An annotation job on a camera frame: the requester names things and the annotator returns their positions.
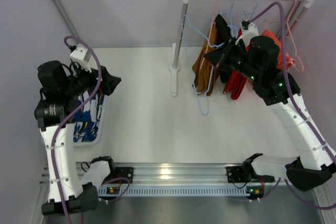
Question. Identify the brown mustard trousers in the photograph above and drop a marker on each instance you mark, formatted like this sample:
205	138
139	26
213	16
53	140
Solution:
205	78

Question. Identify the grey slotted cable duct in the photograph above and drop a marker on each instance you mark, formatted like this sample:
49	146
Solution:
173	191

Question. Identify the white plastic basket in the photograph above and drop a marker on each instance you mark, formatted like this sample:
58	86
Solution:
101	129

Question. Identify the aluminium mounting rail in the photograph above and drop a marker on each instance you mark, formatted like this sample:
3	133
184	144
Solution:
179	174

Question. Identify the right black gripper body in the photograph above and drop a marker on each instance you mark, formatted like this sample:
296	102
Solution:
223	57

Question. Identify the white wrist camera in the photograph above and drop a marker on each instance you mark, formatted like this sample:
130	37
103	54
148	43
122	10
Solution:
248	32
81	55

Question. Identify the red trousers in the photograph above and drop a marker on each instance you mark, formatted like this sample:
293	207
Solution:
234	85

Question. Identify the pink hanger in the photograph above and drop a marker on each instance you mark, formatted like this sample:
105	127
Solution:
211	32
290	62

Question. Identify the black trousers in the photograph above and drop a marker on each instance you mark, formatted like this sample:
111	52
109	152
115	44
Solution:
223	34

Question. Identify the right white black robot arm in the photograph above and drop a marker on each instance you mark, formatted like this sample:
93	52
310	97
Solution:
258	63

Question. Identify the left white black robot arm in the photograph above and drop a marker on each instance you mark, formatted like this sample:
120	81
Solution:
55	114

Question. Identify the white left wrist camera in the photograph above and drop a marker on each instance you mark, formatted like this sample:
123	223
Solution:
81	55

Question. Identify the blue white patterned trousers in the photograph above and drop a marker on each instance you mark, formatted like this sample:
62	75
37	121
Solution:
89	119

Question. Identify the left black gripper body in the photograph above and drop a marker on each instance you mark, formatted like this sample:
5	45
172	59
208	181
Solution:
102	82

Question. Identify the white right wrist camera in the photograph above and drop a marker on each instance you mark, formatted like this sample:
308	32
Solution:
248	32

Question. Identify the white silver clothes rack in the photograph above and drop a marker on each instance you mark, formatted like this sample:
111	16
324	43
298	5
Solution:
299	11

